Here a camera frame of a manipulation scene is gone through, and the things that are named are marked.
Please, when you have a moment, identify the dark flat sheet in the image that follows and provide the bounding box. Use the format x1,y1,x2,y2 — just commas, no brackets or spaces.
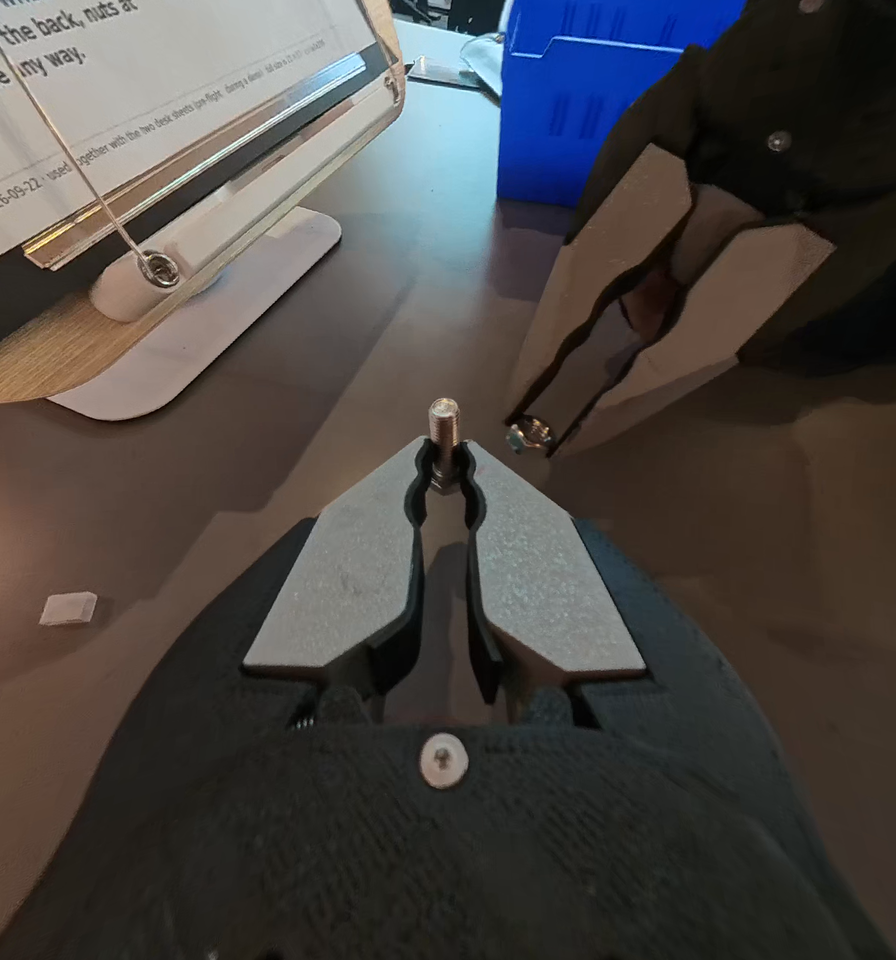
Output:
405,56,482,90

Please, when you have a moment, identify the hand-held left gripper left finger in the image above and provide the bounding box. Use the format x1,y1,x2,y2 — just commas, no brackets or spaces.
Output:
243,436,430,702

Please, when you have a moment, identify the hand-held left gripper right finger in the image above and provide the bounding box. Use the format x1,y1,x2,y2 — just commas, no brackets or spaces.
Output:
459,438,647,706

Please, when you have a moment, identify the steel hex bolt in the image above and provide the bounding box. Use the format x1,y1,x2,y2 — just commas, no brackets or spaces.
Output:
427,397,470,496

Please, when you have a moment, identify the clear acrylic ledge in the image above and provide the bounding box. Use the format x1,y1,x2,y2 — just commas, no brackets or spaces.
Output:
24,56,407,271

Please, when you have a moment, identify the white stand ledge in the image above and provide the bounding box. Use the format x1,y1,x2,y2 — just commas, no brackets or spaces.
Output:
90,217,299,324

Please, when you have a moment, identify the small white block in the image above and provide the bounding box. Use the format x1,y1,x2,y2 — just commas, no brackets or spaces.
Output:
40,592,98,625

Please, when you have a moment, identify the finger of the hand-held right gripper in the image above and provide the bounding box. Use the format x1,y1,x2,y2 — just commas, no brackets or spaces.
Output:
550,184,837,456
503,142,695,425

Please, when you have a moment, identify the blue plastic bin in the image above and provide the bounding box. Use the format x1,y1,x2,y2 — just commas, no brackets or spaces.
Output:
496,0,749,210

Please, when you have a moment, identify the black backing sheet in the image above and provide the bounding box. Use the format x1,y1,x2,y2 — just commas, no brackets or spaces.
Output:
0,97,389,361

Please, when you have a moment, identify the printed instruction sheet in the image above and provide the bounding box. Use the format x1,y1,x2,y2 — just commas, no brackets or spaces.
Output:
0,0,389,260

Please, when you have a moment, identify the white stand base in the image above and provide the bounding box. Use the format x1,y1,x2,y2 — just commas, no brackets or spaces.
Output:
46,206,342,421

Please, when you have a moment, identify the steel hex nut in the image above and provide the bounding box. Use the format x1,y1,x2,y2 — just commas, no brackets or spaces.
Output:
504,420,555,457

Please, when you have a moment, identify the clear plastic bag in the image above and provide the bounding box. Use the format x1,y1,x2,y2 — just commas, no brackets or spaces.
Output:
459,33,505,102

